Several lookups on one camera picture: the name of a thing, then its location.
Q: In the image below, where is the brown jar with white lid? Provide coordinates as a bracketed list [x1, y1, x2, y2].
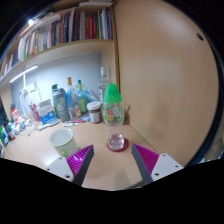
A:
[86, 101, 103, 124]

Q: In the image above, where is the dark green bottle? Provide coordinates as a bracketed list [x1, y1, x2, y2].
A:
[51, 83, 59, 96]

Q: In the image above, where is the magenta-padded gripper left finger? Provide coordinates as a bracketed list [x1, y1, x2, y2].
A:
[44, 144, 95, 186]

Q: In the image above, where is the clear bottle with green cap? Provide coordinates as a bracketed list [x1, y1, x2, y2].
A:
[102, 83, 125, 151]

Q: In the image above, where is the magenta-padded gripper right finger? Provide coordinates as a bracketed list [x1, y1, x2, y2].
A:
[131, 143, 185, 186]

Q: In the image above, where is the flat round red coaster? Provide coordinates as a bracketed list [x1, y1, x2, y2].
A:
[106, 137, 130, 153]

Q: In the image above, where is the grey shaker bottle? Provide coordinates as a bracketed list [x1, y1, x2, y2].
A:
[53, 88, 71, 123]

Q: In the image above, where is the wooden shelf unit with books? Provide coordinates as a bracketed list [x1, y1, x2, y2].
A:
[0, 0, 118, 84]

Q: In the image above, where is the white mug with green rim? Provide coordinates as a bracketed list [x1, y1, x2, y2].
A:
[49, 128, 79, 159]

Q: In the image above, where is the red and white canister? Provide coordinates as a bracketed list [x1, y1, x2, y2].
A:
[10, 107, 20, 123]

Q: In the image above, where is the magenta pouch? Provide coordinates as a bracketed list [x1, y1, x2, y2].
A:
[29, 103, 42, 122]

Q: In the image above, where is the slim green-capped bottle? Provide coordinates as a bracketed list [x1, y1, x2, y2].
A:
[76, 79, 88, 116]

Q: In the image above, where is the blue and white box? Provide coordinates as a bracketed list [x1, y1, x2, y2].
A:
[36, 98, 57, 125]

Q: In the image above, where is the tall clear glass bottle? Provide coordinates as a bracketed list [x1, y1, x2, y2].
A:
[98, 66, 111, 101]

